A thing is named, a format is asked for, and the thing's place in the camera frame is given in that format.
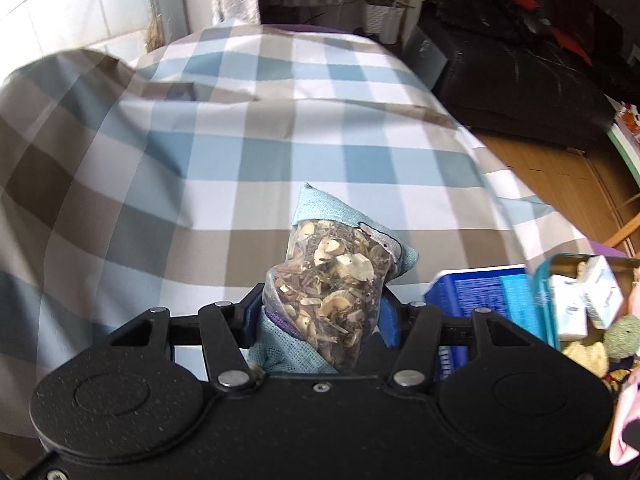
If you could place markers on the potted plant in white pot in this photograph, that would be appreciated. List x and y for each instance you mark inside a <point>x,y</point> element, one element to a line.
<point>377,7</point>

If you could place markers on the colourful patterned cloth bundle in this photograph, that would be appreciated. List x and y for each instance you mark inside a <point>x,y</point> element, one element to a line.
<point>617,375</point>

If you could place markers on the herb bag with teal cloth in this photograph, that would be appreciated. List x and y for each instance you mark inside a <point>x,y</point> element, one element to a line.
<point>330,285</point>

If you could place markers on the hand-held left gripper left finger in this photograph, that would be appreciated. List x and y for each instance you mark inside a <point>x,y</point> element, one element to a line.
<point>250,320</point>

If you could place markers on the black leather sofa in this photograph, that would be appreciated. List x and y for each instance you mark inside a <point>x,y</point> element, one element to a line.
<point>510,60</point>

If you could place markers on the small white pack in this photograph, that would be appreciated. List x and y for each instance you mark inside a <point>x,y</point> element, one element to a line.
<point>602,290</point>

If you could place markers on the green crochet scrubber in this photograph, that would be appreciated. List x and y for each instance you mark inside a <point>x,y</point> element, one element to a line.
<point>622,332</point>

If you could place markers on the dried grass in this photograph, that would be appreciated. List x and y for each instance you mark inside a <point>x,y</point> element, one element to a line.
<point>155,30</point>

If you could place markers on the green side table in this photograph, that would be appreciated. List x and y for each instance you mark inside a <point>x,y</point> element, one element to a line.
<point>627,135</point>

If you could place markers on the yellow crocheted item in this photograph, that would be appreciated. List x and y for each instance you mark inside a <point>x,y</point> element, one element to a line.
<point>590,355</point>

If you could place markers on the wooden chair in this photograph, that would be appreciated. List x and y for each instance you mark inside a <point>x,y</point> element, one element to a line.
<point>622,232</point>

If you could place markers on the white printed tissue pack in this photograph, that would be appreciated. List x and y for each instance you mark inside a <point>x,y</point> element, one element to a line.
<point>567,310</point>

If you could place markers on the grey board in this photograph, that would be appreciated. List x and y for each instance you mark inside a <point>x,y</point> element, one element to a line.
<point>425,55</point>

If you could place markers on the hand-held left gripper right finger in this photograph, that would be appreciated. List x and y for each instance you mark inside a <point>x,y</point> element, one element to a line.
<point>390,322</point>

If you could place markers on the teal metal tin tray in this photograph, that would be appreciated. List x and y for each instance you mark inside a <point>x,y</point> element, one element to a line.
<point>542,280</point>

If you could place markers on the blue tissue pack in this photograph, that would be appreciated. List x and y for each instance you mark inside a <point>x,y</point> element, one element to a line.
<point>480,300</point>

